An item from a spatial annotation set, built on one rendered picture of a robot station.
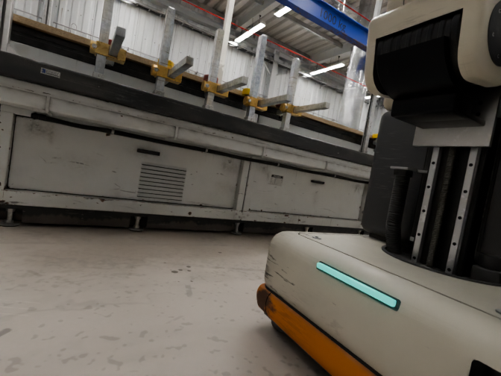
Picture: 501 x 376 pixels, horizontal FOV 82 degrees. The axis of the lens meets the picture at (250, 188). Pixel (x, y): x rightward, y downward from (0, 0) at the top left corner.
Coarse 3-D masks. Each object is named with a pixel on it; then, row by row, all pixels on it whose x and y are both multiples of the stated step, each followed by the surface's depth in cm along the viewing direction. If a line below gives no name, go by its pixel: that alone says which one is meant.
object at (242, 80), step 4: (244, 76) 125; (232, 80) 133; (236, 80) 129; (240, 80) 126; (244, 80) 125; (224, 84) 139; (228, 84) 136; (232, 84) 132; (236, 84) 129; (240, 84) 128; (244, 84) 127; (220, 88) 143; (224, 88) 139; (228, 88) 137; (232, 88) 136; (220, 92) 146; (224, 92) 145
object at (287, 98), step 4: (276, 96) 145; (280, 96) 142; (284, 96) 139; (288, 96) 138; (260, 100) 158; (264, 100) 154; (268, 100) 151; (272, 100) 148; (276, 100) 145; (280, 100) 142; (284, 100) 139; (288, 100) 138; (260, 104) 157; (264, 104) 154; (268, 104) 153; (272, 104) 151; (244, 108) 172
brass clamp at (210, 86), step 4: (204, 84) 143; (208, 84) 143; (212, 84) 145; (216, 84) 146; (204, 88) 144; (208, 88) 144; (212, 88) 145; (216, 88) 146; (204, 92) 148; (212, 92) 145; (216, 92) 146; (228, 92) 150; (220, 96) 151; (224, 96) 150
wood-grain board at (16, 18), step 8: (16, 16) 119; (24, 24) 121; (32, 24) 122; (40, 24) 123; (48, 32) 125; (56, 32) 126; (64, 32) 127; (72, 40) 130; (80, 40) 131; (88, 40) 132; (128, 56) 141; (136, 56) 143; (144, 64) 147; (184, 72) 156; (192, 80) 160; (200, 80) 161; (240, 96) 178; (320, 120) 210; (328, 120) 214; (344, 128) 223; (352, 128) 228
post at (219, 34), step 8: (216, 32) 145; (216, 40) 144; (216, 48) 144; (216, 56) 145; (216, 64) 145; (216, 72) 146; (208, 80) 147; (216, 80) 146; (208, 96) 145; (208, 104) 146
